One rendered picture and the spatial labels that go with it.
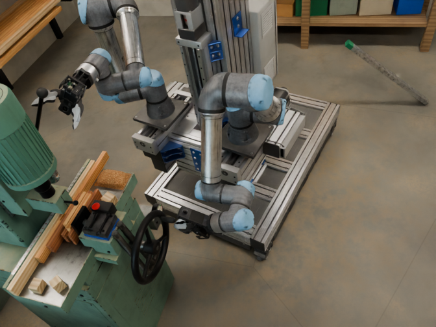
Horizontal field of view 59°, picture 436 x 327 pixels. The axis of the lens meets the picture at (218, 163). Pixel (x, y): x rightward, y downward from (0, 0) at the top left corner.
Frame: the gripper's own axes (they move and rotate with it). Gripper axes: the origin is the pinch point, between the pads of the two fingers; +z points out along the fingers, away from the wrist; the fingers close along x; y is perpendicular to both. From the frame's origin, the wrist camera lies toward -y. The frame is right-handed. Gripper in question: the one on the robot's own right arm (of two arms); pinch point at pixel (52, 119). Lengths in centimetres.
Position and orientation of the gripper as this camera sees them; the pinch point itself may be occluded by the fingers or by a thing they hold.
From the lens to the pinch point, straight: 138.3
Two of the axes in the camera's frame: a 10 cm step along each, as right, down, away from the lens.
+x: 8.4, 5.0, 2.2
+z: -2.7, 7.3, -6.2
